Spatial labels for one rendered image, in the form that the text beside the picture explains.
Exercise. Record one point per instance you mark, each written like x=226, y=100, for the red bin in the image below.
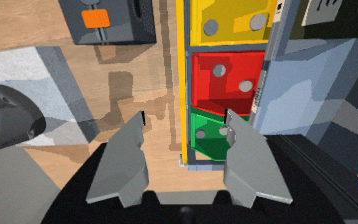
x=215, y=94

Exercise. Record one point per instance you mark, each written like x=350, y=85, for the yellow open bin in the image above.
x=233, y=18

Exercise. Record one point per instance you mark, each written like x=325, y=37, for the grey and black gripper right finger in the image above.
x=261, y=176

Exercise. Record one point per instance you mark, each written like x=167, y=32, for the olive green case with orange latches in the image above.
x=332, y=19

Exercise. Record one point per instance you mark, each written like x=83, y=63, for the green open bin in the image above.
x=213, y=145

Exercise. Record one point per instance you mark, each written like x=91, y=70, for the yellow bar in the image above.
x=181, y=66

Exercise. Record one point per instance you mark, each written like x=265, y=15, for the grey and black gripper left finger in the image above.
x=112, y=178

